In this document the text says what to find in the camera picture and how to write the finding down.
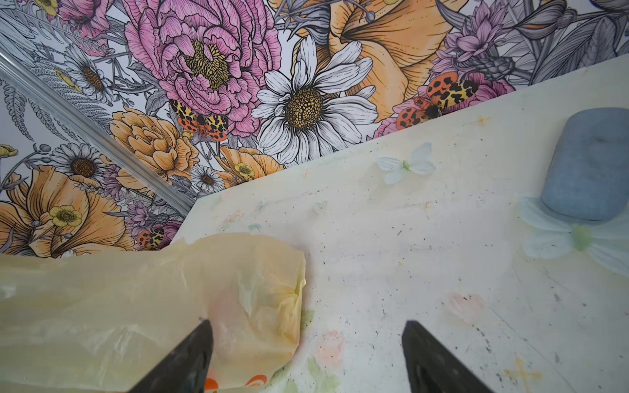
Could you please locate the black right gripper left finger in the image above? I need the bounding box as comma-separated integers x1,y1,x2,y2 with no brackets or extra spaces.
129,319,214,393

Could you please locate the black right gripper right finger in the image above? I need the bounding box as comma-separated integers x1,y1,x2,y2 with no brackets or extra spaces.
401,320,491,393

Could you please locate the yellowish plastic bag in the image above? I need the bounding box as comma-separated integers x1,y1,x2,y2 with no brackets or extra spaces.
1,234,306,392

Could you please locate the grey fabric glasses case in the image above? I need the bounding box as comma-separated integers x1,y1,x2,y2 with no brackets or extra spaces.
540,107,628,222

